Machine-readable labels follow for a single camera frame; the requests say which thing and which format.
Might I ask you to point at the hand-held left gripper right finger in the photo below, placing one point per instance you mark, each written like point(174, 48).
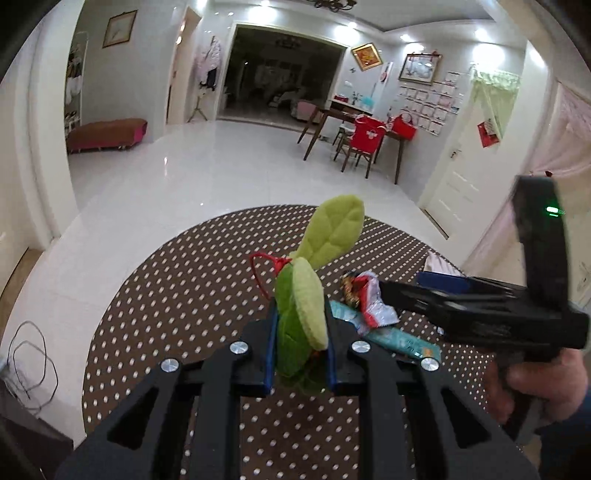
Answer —
point(331, 369)

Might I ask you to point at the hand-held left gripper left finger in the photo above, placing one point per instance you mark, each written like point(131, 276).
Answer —
point(271, 355)

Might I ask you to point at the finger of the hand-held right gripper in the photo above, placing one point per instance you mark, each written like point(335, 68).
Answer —
point(415, 300)
point(443, 279)

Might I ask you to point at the red silver candy wrapper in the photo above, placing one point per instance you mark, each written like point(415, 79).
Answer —
point(376, 311)

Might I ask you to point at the green plush leaf toy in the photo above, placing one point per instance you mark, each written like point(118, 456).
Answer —
point(334, 226)

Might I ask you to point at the person's right hand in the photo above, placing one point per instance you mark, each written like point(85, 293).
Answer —
point(549, 383)

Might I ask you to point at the teal snack packet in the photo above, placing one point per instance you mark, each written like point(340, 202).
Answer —
point(401, 344)

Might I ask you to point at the brown gold candy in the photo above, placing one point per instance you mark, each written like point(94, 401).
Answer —
point(353, 288)

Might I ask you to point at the white panel door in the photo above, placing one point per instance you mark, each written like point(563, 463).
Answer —
point(461, 175)

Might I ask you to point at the round polka-dot table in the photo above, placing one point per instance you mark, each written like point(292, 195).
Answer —
point(184, 286)

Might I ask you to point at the pink lace curtain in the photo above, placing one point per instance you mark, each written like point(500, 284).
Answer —
point(568, 134)

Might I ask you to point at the red door decoration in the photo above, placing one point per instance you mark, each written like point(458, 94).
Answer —
point(489, 133)

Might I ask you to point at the red handbag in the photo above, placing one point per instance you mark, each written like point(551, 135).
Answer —
point(404, 127)

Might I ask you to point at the wooden chair with red cover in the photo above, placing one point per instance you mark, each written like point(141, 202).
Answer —
point(367, 136)

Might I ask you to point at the green lace curtain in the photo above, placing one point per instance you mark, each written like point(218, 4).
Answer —
point(496, 85)

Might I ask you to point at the white sideboard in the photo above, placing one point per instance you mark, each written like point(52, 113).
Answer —
point(353, 110)

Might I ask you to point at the teal box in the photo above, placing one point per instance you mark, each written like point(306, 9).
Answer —
point(366, 101)

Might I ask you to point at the wooden dining table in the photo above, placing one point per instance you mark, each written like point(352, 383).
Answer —
point(325, 117)

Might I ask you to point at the large framed painting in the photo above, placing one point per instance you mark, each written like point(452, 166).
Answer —
point(417, 69)

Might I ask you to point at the dark sliding glass door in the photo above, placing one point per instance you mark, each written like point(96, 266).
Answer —
point(281, 74)

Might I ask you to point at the red upholstered bench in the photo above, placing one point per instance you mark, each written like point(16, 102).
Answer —
point(108, 134)

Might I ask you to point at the black chandelier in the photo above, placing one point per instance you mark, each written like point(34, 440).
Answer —
point(334, 3)

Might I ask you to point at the coat stand with clothes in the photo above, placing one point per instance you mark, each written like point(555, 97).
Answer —
point(207, 64)

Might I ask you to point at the small framed picture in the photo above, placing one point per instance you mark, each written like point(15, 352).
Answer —
point(120, 28)

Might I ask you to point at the group of wall certificates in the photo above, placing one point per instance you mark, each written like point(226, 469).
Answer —
point(431, 104)

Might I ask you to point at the gold diamond wall frame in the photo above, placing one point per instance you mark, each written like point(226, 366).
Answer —
point(367, 56)

